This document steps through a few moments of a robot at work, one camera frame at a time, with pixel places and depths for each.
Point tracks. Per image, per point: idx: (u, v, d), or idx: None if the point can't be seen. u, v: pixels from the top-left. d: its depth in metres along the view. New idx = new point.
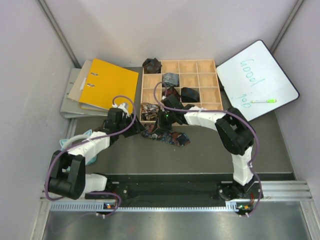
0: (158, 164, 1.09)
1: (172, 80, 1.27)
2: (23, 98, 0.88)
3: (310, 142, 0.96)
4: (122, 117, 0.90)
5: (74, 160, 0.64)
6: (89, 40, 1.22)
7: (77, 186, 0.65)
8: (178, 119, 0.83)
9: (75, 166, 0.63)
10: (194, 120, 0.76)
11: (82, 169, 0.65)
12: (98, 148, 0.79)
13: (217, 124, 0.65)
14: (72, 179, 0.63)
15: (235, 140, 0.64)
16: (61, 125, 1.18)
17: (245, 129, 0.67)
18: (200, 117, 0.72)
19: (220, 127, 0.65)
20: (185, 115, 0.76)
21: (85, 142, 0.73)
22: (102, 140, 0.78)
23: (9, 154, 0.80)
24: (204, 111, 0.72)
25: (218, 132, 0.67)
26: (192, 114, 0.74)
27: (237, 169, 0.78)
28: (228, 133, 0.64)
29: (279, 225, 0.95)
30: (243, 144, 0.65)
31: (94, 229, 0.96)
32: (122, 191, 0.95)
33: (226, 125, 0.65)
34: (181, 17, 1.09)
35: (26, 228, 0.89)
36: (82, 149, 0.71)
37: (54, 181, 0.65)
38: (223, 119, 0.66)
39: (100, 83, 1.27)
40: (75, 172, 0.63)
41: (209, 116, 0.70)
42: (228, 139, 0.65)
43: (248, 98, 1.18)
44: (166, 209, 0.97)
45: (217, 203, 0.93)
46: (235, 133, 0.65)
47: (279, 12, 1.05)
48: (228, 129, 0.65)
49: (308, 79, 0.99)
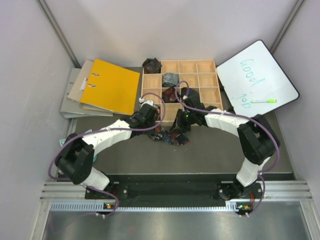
0: (159, 163, 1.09)
1: (172, 80, 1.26)
2: (23, 98, 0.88)
3: (310, 142, 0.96)
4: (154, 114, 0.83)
5: (84, 149, 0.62)
6: (89, 40, 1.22)
7: (80, 174, 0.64)
8: (198, 120, 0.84)
9: (82, 155, 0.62)
10: (215, 122, 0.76)
11: (89, 159, 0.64)
12: (115, 139, 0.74)
13: (240, 129, 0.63)
14: (76, 166, 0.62)
15: (257, 149, 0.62)
16: (61, 126, 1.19)
17: (268, 138, 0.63)
18: (221, 120, 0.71)
19: (243, 133, 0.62)
20: (205, 116, 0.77)
21: (102, 131, 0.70)
22: (122, 132, 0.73)
23: (9, 154, 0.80)
24: (227, 114, 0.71)
25: (240, 138, 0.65)
26: (213, 116, 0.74)
27: (245, 171, 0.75)
28: (250, 141, 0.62)
29: (278, 225, 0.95)
30: (264, 153, 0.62)
31: (94, 229, 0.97)
32: (122, 191, 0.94)
33: (249, 133, 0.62)
34: (181, 17, 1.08)
35: (25, 228, 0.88)
36: (98, 138, 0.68)
37: (60, 160, 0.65)
38: (246, 125, 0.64)
39: (101, 83, 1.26)
40: (80, 160, 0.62)
41: (232, 121, 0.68)
42: (249, 146, 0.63)
43: (248, 98, 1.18)
44: (166, 209, 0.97)
45: (217, 203, 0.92)
46: (258, 141, 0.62)
47: (280, 12, 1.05)
48: (250, 137, 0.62)
49: (308, 79, 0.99)
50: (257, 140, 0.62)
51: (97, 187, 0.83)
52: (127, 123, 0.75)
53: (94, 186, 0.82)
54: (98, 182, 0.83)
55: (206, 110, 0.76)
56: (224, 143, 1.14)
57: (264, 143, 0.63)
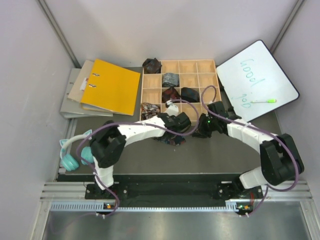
0: (159, 163, 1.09)
1: (172, 80, 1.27)
2: (23, 98, 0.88)
3: (310, 142, 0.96)
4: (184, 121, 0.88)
5: (117, 138, 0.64)
6: (89, 40, 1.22)
7: (108, 160, 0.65)
8: (219, 127, 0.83)
9: (114, 143, 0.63)
10: (236, 133, 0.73)
11: (119, 149, 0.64)
12: (148, 135, 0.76)
13: (263, 146, 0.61)
14: (107, 151, 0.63)
15: (277, 170, 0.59)
16: (61, 126, 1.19)
17: (290, 161, 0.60)
18: (244, 132, 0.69)
19: (265, 150, 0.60)
20: (228, 125, 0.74)
21: (138, 124, 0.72)
22: (155, 129, 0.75)
23: (9, 154, 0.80)
24: (251, 127, 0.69)
25: (261, 155, 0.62)
26: (236, 127, 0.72)
27: (250, 176, 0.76)
28: (271, 160, 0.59)
29: (278, 224, 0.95)
30: (284, 175, 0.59)
31: (94, 229, 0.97)
32: (122, 191, 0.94)
33: (272, 152, 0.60)
34: (181, 17, 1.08)
35: (25, 228, 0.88)
36: (132, 130, 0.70)
37: (94, 142, 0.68)
38: (269, 143, 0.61)
39: (101, 83, 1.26)
40: (111, 148, 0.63)
41: (255, 135, 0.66)
42: (270, 166, 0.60)
43: (248, 98, 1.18)
44: (166, 209, 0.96)
45: (216, 203, 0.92)
46: (280, 162, 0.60)
47: (280, 12, 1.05)
48: (272, 156, 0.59)
49: (308, 79, 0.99)
50: (279, 161, 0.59)
51: (104, 182, 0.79)
52: (163, 121, 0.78)
53: (101, 181, 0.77)
54: (105, 178, 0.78)
55: (229, 119, 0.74)
56: (225, 144, 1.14)
57: (286, 165, 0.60)
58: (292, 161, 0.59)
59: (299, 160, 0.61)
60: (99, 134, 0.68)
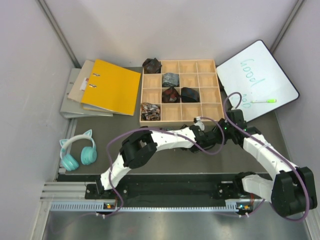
0: (159, 164, 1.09)
1: (172, 80, 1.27)
2: (23, 98, 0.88)
3: (310, 142, 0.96)
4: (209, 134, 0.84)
5: (149, 144, 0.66)
6: (89, 40, 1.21)
7: (137, 163, 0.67)
8: (235, 137, 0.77)
9: (145, 149, 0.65)
10: (252, 149, 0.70)
11: (149, 154, 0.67)
12: (178, 145, 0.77)
13: (279, 176, 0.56)
14: (137, 154, 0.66)
15: (288, 203, 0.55)
16: (61, 126, 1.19)
17: (303, 195, 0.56)
18: (261, 153, 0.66)
19: (281, 182, 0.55)
20: (245, 138, 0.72)
21: (170, 134, 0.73)
22: (186, 141, 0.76)
23: (9, 153, 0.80)
24: (270, 149, 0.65)
25: (275, 184, 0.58)
26: (254, 144, 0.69)
27: (254, 183, 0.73)
28: (285, 193, 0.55)
29: (278, 225, 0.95)
30: (295, 210, 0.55)
31: (94, 229, 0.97)
32: (122, 191, 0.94)
33: (288, 185, 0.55)
34: (181, 17, 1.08)
35: (26, 228, 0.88)
36: (164, 139, 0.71)
37: (127, 143, 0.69)
38: (286, 174, 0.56)
39: (102, 83, 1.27)
40: (142, 152, 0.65)
41: (273, 161, 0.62)
42: (281, 198, 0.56)
43: (248, 98, 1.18)
44: (166, 209, 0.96)
45: (217, 203, 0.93)
46: (293, 196, 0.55)
47: (280, 12, 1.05)
48: (287, 190, 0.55)
49: (308, 79, 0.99)
50: (293, 195, 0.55)
51: (112, 182, 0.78)
52: (193, 134, 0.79)
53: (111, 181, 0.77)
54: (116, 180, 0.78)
55: (248, 133, 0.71)
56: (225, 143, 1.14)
57: (297, 199, 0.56)
58: (305, 196, 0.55)
59: (313, 196, 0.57)
60: (133, 135, 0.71)
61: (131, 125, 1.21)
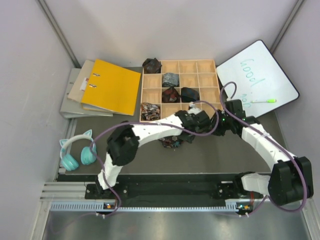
0: (159, 164, 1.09)
1: (172, 80, 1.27)
2: (23, 98, 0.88)
3: (311, 142, 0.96)
4: (201, 117, 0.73)
5: (131, 138, 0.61)
6: (89, 40, 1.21)
7: (124, 160, 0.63)
8: (233, 127, 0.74)
9: (128, 144, 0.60)
10: (250, 139, 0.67)
11: (134, 149, 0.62)
12: (164, 134, 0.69)
13: (276, 166, 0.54)
14: (121, 151, 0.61)
15: (285, 192, 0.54)
16: (61, 126, 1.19)
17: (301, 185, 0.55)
18: (259, 142, 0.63)
19: (278, 172, 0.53)
20: (243, 128, 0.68)
21: (153, 124, 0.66)
22: (172, 129, 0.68)
23: (9, 153, 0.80)
24: (269, 139, 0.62)
25: (272, 173, 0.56)
26: (253, 133, 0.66)
27: (253, 181, 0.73)
28: (282, 182, 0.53)
29: (279, 225, 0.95)
30: (291, 199, 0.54)
31: (94, 228, 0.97)
32: (122, 191, 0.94)
33: (286, 174, 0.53)
34: (181, 17, 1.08)
35: (25, 228, 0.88)
36: (147, 131, 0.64)
37: (110, 141, 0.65)
38: (285, 164, 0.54)
39: (101, 83, 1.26)
40: (125, 149, 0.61)
41: (272, 150, 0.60)
42: (279, 187, 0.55)
43: (248, 98, 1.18)
44: (166, 209, 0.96)
45: (217, 203, 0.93)
46: (290, 185, 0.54)
47: (280, 12, 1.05)
48: (285, 179, 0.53)
49: (308, 78, 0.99)
50: (290, 184, 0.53)
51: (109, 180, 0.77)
52: (180, 120, 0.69)
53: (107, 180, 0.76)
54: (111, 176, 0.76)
55: (246, 123, 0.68)
56: (225, 143, 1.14)
57: (294, 188, 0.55)
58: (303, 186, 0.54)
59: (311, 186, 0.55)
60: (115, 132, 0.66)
61: None
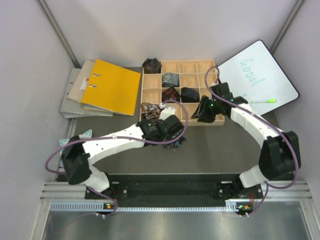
0: (158, 165, 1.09)
1: (172, 81, 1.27)
2: (23, 98, 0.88)
3: (310, 142, 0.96)
4: (168, 124, 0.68)
5: (80, 157, 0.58)
6: (89, 40, 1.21)
7: (75, 178, 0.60)
8: (222, 109, 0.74)
9: (76, 164, 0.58)
10: (239, 120, 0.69)
11: (84, 168, 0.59)
12: (122, 147, 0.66)
13: (266, 142, 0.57)
14: (71, 171, 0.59)
15: (276, 166, 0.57)
16: (61, 126, 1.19)
17: (290, 158, 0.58)
18: (248, 121, 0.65)
19: (268, 147, 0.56)
20: (232, 109, 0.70)
21: (108, 138, 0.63)
22: (130, 143, 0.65)
23: (9, 153, 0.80)
24: (257, 117, 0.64)
25: (263, 150, 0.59)
26: (241, 113, 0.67)
27: (250, 175, 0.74)
28: (272, 157, 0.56)
29: (278, 225, 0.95)
30: (282, 172, 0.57)
31: (94, 228, 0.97)
32: (122, 191, 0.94)
33: (275, 149, 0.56)
34: (181, 17, 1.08)
35: (25, 228, 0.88)
36: (99, 147, 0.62)
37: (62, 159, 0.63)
38: (274, 140, 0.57)
39: (102, 83, 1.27)
40: (73, 169, 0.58)
41: (261, 127, 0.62)
42: (269, 162, 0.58)
43: (248, 98, 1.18)
44: (166, 209, 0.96)
45: (216, 203, 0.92)
46: (279, 159, 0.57)
47: (280, 12, 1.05)
48: (274, 153, 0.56)
49: (308, 79, 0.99)
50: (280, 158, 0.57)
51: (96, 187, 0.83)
52: (142, 131, 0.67)
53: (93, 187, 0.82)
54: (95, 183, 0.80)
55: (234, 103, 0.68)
56: (225, 143, 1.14)
57: (284, 162, 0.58)
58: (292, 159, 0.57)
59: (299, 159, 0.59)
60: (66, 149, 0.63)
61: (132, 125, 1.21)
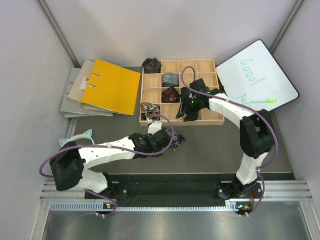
0: (158, 165, 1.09)
1: (172, 80, 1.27)
2: (23, 98, 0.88)
3: (310, 142, 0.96)
4: (157, 137, 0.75)
5: (75, 163, 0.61)
6: (89, 40, 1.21)
7: (65, 184, 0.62)
8: (201, 102, 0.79)
9: (70, 169, 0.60)
10: (218, 108, 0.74)
11: (77, 174, 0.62)
12: (115, 157, 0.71)
13: (242, 121, 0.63)
14: (63, 175, 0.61)
15: (254, 142, 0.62)
16: (61, 126, 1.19)
17: (268, 134, 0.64)
18: (226, 107, 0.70)
19: (245, 125, 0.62)
20: (210, 100, 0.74)
21: (103, 146, 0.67)
22: (123, 153, 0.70)
23: (9, 153, 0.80)
24: (232, 102, 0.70)
25: (241, 130, 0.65)
26: (218, 102, 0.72)
27: (244, 169, 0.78)
28: (249, 133, 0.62)
29: (278, 225, 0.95)
30: (261, 148, 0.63)
31: (94, 228, 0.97)
32: (122, 191, 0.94)
33: (251, 126, 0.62)
34: (181, 17, 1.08)
35: (25, 228, 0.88)
36: (95, 154, 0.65)
37: (54, 164, 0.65)
38: (248, 118, 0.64)
39: (102, 83, 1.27)
40: (67, 173, 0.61)
41: (236, 111, 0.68)
42: (248, 139, 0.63)
43: (248, 98, 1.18)
44: (166, 209, 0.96)
45: (217, 203, 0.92)
46: (256, 135, 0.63)
47: (280, 12, 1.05)
48: (251, 130, 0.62)
49: (308, 78, 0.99)
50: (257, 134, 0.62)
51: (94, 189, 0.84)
52: (133, 143, 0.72)
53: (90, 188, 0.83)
54: (93, 185, 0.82)
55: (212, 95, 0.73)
56: (225, 143, 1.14)
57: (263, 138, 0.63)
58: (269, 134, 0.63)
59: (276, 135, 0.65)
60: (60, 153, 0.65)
61: (132, 125, 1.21)
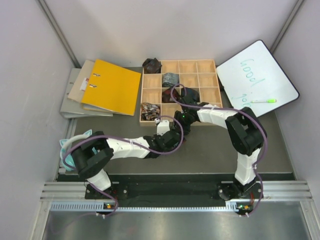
0: (158, 164, 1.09)
1: (172, 80, 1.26)
2: (23, 98, 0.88)
3: (310, 142, 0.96)
4: (165, 139, 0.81)
5: (104, 150, 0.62)
6: (89, 40, 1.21)
7: (88, 172, 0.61)
8: (191, 116, 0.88)
9: (100, 155, 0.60)
10: (206, 117, 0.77)
11: (103, 161, 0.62)
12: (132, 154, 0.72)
13: (228, 120, 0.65)
14: (90, 161, 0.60)
15: (243, 138, 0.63)
16: (61, 126, 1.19)
17: (256, 129, 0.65)
18: (212, 114, 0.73)
19: (230, 124, 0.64)
20: (198, 111, 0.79)
21: (126, 140, 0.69)
22: (141, 150, 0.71)
23: (9, 153, 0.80)
24: (216, 109, 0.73)
25: (229, 129, 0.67)
26: (205, 111, 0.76)
27: (241, 168, 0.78)
28: (237, 130, 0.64)
29: (279, 225, 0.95)
30: (251, 143, 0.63)
31: (95, 228, 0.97)
32: (122, 191, 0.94)
33: (236, 123, 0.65)
34: (181, 17, 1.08)
35: (26, 228, 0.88)
36: (119, 146, 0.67)
37: (77, 150, 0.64)
38: (233, 116, 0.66)
39: (102, 83, 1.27)
40: (95, 160, 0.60)
41: (221, 114, 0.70)
42: (237, 137, 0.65)
43: (248, 98, 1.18)
44: (166, 209, 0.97)
45: (217, 203, 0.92)
46: (244, 132, 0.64)
47: (279, 12, 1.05)
48: (237, 127, 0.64)
49: (308, 79, 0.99)
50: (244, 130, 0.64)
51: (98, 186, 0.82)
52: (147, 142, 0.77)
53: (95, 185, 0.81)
54: (99, 182, 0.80)
55: (198, 106, 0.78)
56: (225, 143, 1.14)
57: (251, 134, 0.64)
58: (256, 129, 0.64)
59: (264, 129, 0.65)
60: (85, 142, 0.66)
61: (132, 125, 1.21)
